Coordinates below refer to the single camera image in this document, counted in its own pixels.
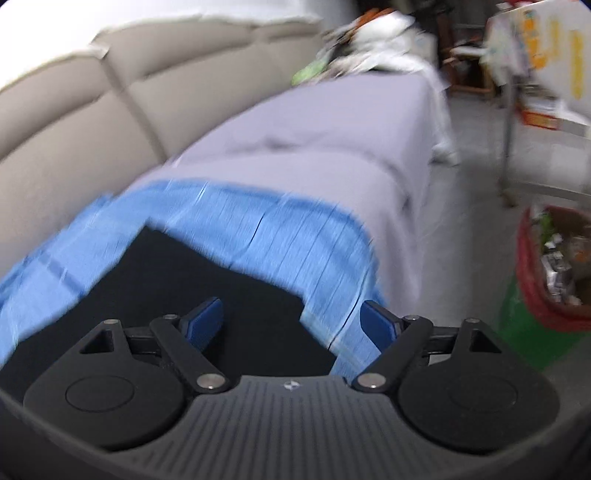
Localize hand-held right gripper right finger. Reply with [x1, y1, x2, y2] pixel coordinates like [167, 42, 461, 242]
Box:
[351, 300, 507, 394]

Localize blue checked bed sheet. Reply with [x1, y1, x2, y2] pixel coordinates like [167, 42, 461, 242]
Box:
[0, 180, 387, 378]

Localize metal rack frame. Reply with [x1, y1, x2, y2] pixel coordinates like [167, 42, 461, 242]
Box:
[495, 69, 591, 209]

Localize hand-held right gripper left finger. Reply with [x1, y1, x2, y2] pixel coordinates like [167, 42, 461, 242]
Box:
[78, 296, 232, 395]

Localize green bin with red bag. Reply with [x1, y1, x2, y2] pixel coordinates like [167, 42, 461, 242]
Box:
[495, 204, 591, 371]

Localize pile of mixed clothes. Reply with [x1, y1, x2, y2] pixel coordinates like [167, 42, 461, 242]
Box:
[291, 6, 445, 88]

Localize wooden chair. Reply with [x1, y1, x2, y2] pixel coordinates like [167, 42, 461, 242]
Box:
[438, 18, 502, 99]

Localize beige padded headboard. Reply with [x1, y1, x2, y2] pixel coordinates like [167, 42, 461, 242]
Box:
[0, 17, 326, 287]

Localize grey bed sheet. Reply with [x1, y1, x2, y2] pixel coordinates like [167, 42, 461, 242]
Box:
[124, 71, 462, 306]

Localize black pants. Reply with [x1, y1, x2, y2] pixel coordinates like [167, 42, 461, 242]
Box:
[0, 225, 339, 406]

